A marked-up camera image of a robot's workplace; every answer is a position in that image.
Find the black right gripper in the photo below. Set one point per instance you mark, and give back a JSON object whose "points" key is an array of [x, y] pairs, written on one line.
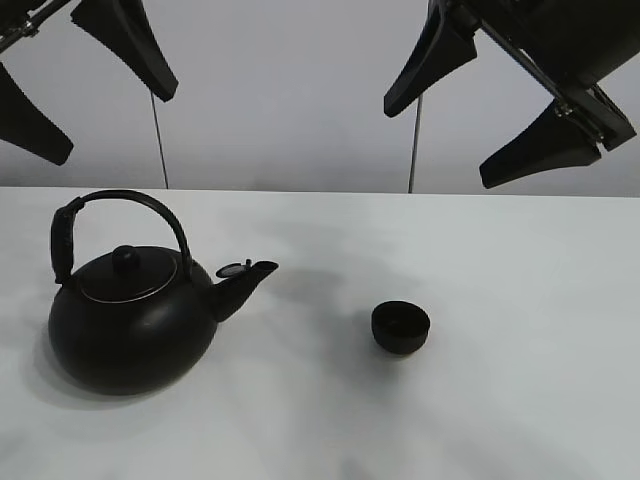
{"points": [[568, 46]]}

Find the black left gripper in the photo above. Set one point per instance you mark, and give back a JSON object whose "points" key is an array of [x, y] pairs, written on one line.
{"points": [[121, 26]]}

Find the small black teacup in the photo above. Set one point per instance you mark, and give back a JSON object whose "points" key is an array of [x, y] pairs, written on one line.
{"points": [[399, 327]]}

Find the black round teapot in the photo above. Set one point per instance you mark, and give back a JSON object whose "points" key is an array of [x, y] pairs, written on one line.
{"points": [[138, 318]]}

